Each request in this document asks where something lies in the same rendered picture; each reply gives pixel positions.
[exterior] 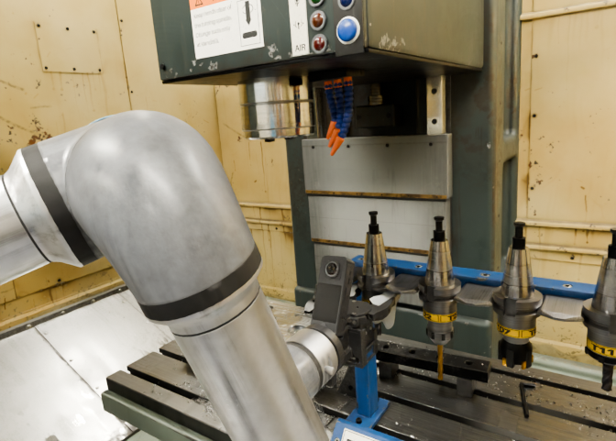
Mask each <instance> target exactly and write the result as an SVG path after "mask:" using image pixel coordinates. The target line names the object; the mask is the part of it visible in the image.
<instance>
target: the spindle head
mask: <svg viewBox="0 0 616 441"><path fill-rule="evenodd" d="M150 5H151V13H152V20H153V27H154V34H155V40H156V48H157V54H158V62H159V75H160V79H161V80H162V84H191V85H234V86H237V82H240V81H244V80H250V79H257V78H267V77H280V76H309V74H308V72H320V71H327V70H333V69H341V68H353V69H362V70H364V71H365V76H362V77H357V78H352V82H353V84H352V85H361V84H369V83H385V82H393V81H401V80H410V79H418V78H426V77H433V76H441V75H452V74H460V73H469V72H482V69H481V68H482V66H483V43H484V0H362V10H363V31H364V52H362V53H357V54H350V55H345V56H338V57H336V44H335V27H334V10H333V0H324V2H323V3H322V4H321V5H320V6H318V7H315V6H312V5H311V4H310V2H309V0H306V12H307V26H308V39H309V53H310V54H305V55H300V56H294V57H293V56H292V35H291V22H290V10H289V0H260V7H261V17H262V28H263V38H264V47H259V48H254V49H249V50H241V51H236V52H230V53H226V54H221V55H216V56H211V57H206V58H201V59H196V55H195V47H194V39H193V24H192V16H191V8H190V0H150ZM317 10H320V11H323V12H324V13H325V15H326V24H325V26H324V28H323V29H321V30H314V29H313V28H312V27H311V24H310V18H311V15H312V14H313V12H314V11H317ZM317 34H323V35H325V36H326V38H327V41H328V46H327V49H326V51H325V52H324V53H321V54H318V53H315V52H314V51H313V49H312V40H313V38H314V36H316V35H317Z"/></svg>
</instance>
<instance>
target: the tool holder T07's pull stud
mask: <svg viewBox="0 0 616 441"><path fill-rule="evenodd" d="M513 225H514V226H515V236H514V237H512V243H511V247H512V248H517V249H524V248H525V243H526V237H524V236H523V227H524V226H525V222H523V221H515V222H513Z"/></svg>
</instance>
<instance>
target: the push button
mask: <svg viewBox="0 0 616 441"><path fill-rule="evenodd" d="M357 31H358V27H357V24H356V22H355V21H354V20H353V19H350V18H345V19H343V20H342V21H341V22H340V23H339V25H338V27H337V35H338V37H339V38H340V39H341V40H343V41H346V42H348V41H350V40H352V39H353V38H354V37H355V36H356V34H357Z"/></svg>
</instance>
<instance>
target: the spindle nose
mask: <svg viewBox="0 0 616 441"><path fill-rule="evenodd" d="M237 89H238V99H239V104H240V107H239V108H240V117H241V126H242V131H243V136H244V139H247V140H252V139H272V138H294V137H303V136H311V135H313V134H314V126H315V119H314V102H313V99H314V91H313V83H310V82H309V76H280V77H267V78H257V79H250V80H244V81H240V82H237Z"/></svg>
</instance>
